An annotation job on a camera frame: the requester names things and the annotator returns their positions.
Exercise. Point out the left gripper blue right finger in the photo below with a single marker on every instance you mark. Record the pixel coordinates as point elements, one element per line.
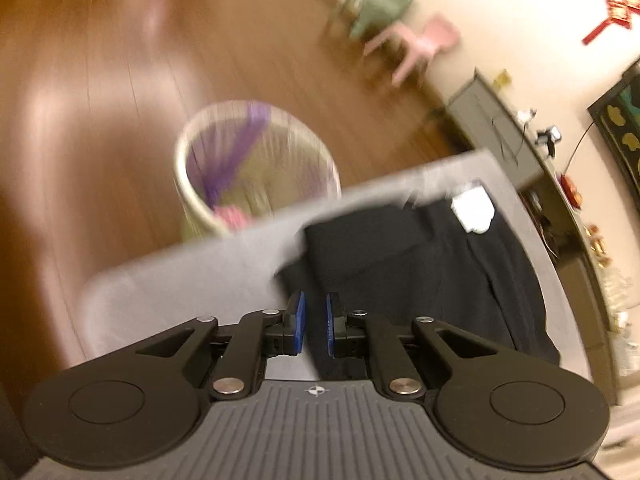
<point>372,339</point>

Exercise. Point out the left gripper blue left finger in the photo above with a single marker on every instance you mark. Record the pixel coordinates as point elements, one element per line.
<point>241,351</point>

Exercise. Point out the black trousers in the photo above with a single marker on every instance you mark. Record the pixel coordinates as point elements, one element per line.
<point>405,261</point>

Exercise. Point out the white laundry basket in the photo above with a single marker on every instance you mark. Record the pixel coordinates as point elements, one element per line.
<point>237,162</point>

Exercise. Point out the long grey TV cabinet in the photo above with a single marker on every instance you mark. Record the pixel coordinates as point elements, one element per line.
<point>487,122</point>

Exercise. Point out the red plate of fruit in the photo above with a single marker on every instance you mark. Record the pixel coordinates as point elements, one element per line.
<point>570,191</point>

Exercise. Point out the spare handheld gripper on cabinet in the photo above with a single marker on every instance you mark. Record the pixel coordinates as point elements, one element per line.
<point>549,138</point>

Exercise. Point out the small yellow cup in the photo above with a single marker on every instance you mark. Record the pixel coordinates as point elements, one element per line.
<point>502,80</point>

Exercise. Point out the pink plastic kids chair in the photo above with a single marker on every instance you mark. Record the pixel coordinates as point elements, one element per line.
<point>438,35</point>

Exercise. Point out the green plastic kids chair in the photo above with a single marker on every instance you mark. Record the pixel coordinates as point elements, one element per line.
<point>369,14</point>

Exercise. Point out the red chinese knot left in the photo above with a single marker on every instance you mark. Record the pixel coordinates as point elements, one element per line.
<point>618,12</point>

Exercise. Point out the wall television with cloth cover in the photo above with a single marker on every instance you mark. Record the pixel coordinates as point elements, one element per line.
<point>616,115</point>

